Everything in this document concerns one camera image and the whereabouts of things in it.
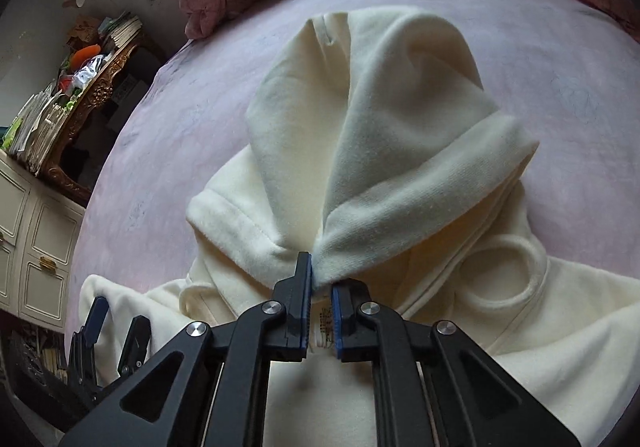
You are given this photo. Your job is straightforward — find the clear plastic bag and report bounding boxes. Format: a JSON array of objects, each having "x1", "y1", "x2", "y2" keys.
[{"x1": 75, "y1": 54, "x2": 113, "y2": 82}]

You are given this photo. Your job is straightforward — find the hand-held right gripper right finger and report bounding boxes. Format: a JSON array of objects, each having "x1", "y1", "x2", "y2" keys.
[{"x1": 332, "y1": 278, "x2": 581, "y2": 447}]

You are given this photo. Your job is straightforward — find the orange plush carrot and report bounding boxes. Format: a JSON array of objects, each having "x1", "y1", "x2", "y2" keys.
[{"x1": 69, "y1": 44, "x2": 101, "y2": 68}]

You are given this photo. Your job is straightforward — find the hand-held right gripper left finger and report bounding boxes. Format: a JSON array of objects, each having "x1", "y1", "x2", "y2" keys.
[{"x1": 60, "y1": 252, "x2": 315, "y2": 447}]

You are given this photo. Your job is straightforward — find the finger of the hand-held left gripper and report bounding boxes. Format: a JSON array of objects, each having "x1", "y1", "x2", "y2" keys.
[
  {"x1": 67, "y1": 296, "x2": 110, "y2": 380},
  {"x1": 117, "y1": 314, "x2": 152, "y2": 380}
]

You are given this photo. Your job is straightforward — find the cream cabinet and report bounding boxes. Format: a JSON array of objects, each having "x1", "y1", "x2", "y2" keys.
[{"x1": 0, "y1": 149, "x2": 86, "y2": 328}]

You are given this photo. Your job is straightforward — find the carved wooden table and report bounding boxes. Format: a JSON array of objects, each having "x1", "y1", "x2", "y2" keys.
[{"x1": 40, "y1": 39, "x2": 166, "y2": 205}]

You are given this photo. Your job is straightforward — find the stack of papers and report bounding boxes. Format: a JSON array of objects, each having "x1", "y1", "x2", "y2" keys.
[{"x1": 0, "y1": 82, "x2": 76, "y2": 172}]

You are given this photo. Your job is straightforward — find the stack of books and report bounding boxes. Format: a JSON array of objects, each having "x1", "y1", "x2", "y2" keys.
[{"x1": 97, "y1": 12, "x2": 143, "y2": 48}]

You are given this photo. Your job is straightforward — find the box under table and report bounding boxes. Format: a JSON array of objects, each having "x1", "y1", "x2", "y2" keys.
[{"x1": 105, "y1": 47, "x2": 161, "y2": 132}]

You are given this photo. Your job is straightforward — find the brown paper bag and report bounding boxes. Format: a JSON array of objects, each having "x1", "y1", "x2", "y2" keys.
[{"x1": 67, "y1": 17, "x2": 101, "y2": 45}]

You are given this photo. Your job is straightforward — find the cream hoodie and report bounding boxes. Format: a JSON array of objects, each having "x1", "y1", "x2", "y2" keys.
[{"x1": 77, "y1": 9, "x2": 640, "y2": 447}]

